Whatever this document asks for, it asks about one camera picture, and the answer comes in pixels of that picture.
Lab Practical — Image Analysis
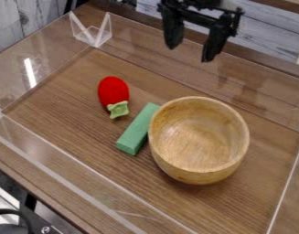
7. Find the clear acrylic corner bracket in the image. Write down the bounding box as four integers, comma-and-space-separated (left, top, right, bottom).
68, 12, 112, 48

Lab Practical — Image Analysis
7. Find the green rectangular block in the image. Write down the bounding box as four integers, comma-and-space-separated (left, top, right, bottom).
116, 102, 160, 155

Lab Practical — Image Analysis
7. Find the red plush strawberry toy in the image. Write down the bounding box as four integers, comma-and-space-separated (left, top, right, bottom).
98, 76, 130, 119

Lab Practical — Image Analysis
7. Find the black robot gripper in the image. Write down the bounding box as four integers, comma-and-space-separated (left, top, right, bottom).
158, 0, 245, 62

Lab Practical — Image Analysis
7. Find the black cable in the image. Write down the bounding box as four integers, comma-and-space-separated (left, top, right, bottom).
0, 207, 35, 234

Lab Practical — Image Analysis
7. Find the black table leg frame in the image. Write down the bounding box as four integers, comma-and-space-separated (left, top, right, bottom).
20, 193, 63, 234

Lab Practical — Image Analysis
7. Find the light wooden bowl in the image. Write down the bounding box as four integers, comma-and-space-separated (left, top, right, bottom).
148, 96, 250, 185

